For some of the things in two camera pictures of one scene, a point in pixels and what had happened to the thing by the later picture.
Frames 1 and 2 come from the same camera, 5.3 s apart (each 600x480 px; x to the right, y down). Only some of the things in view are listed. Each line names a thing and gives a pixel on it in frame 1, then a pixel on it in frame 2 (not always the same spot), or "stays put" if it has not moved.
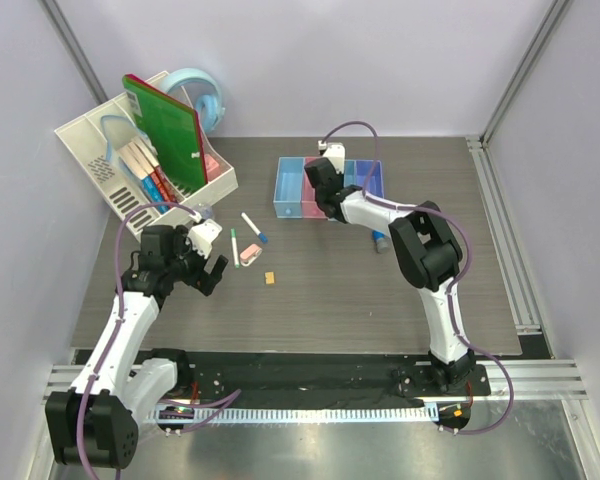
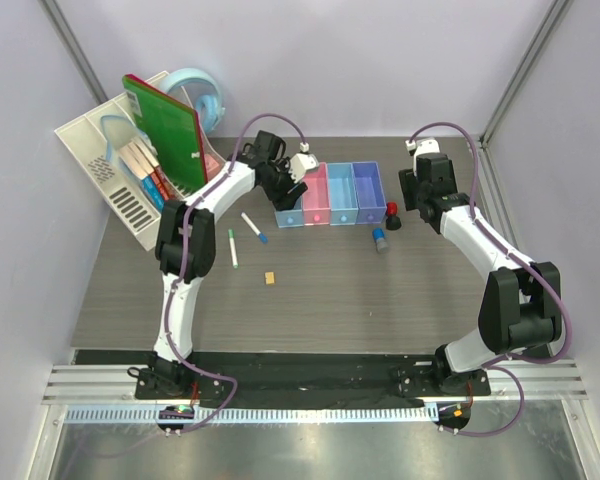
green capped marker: [235, 248] stays put
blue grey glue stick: [380, 240] stays put
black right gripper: [339, 176] to [410, 185]
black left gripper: [200, 279] to [285, 201]
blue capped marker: [261, 235] stays put
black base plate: [319, 379] stays put
